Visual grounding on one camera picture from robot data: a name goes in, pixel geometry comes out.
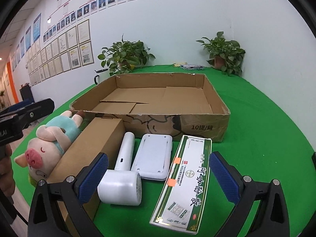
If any dark cabinet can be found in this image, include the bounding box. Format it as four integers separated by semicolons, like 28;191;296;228
20;85;34;103

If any potted plant in brown pot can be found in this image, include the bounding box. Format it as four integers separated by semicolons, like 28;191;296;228
196;31;246;76

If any row of portrait photos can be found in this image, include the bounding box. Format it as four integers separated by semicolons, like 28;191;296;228
43;0;150;42

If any long green and white box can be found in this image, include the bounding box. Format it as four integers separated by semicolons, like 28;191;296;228
149;135;213;235

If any blue and white packet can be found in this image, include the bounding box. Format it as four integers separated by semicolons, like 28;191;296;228
180;64;205;71

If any large cardboard tray box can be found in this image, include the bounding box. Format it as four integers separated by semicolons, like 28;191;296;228
69;72;231;143

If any small brown cardboard box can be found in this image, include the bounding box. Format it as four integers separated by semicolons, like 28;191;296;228
46;117;126;237

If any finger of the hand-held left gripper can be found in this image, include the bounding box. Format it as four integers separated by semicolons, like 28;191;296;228
0;98;55;129

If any green tablecloth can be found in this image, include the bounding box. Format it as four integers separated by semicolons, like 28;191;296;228
11;64;309;237

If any person's left hand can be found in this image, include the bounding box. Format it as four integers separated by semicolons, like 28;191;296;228
0;144;16;198

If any bushy potted plant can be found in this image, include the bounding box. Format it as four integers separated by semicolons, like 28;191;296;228
97;35;156;76

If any group of framed certificates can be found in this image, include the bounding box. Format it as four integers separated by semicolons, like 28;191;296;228
10;19;95;87

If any pig plush toy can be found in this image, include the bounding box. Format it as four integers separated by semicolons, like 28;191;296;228
14;110;86;185

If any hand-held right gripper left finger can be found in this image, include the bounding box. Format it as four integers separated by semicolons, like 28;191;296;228
28;152;109;237

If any white mug with black handle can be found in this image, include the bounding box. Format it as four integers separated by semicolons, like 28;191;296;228
94;68;110;85

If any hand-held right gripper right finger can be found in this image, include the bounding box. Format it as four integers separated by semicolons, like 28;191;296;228
209;151;290;237

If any white rectangular device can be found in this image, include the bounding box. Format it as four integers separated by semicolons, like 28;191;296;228
130;133;173;181

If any white hair dryer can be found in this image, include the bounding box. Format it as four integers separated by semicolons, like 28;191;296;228
97;132;142;206

